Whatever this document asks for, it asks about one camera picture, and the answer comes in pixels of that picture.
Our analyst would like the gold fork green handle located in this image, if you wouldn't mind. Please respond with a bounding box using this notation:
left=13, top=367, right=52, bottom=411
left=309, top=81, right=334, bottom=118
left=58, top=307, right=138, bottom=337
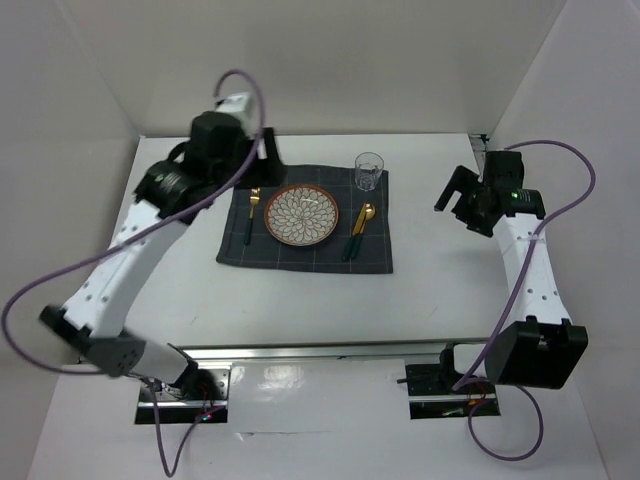
left=243, top=188, right=261, bottom=246

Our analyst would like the floral patterned ceramic plate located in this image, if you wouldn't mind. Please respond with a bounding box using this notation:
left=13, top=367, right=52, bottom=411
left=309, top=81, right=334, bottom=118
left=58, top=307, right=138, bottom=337
left=264, top=184, right=339, bottom=247

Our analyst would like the dark grey checked cloth napkin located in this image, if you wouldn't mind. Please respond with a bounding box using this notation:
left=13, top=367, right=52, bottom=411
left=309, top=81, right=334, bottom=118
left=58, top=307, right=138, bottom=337
left=216, top=164, right=393, bottom=274

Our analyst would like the clear drinking glass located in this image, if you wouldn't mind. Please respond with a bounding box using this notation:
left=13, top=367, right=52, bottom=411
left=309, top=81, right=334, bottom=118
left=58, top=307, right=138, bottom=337
left=354, top=152, right=384, bottom=192

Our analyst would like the gold knife green handle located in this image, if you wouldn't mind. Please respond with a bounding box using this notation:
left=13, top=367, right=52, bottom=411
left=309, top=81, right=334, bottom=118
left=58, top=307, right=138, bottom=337
left=342, top=203, right=370, bottom=261

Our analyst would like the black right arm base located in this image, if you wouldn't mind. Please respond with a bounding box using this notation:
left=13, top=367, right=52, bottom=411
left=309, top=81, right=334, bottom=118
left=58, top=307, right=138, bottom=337
left=396, top=343, right=495, bottom=396

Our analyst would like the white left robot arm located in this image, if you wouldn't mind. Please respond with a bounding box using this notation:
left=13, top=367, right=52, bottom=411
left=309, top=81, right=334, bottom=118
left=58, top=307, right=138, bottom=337
left=40, top=92, right=285, bottom=399

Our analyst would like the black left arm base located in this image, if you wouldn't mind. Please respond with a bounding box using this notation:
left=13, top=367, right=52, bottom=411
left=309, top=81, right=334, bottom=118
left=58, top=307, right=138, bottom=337
left=139, top=367, right=230, bottom=406

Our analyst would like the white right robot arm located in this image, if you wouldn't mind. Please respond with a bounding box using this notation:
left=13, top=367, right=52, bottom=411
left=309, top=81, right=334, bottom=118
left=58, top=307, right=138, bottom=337
left=434, top=145, right=589, bottom=392

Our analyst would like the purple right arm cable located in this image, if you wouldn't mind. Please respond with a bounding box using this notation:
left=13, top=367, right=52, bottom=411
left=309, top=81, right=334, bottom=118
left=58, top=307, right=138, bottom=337
left=452, top=139, right=598, bottom=461

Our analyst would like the aluminium front table rail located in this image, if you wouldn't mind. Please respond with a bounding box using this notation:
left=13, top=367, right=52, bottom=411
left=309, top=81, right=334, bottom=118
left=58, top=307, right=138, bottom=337
left=181, top=338, right=482, bottom=361

